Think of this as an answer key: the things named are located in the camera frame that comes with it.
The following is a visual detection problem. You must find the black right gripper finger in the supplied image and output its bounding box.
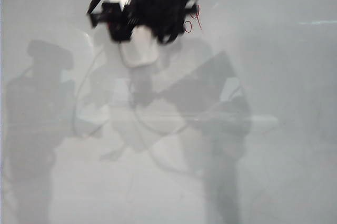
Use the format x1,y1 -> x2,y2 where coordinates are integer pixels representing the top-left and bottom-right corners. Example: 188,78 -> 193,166
87,1 -> 138,43
155,22 -> 185,45

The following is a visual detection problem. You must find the white whiteboard eraser black felt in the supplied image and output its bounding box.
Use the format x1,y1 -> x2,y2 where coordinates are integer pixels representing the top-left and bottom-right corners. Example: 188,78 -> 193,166
121,25 -> 160,69

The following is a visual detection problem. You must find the red marker writing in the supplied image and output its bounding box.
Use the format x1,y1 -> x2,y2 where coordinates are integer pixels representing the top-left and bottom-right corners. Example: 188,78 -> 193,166
183,4 -> 204,34

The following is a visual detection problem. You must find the white glossy whiteboard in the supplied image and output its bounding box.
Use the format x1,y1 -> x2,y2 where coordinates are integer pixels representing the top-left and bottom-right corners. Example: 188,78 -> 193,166
0,0 -> 337,224

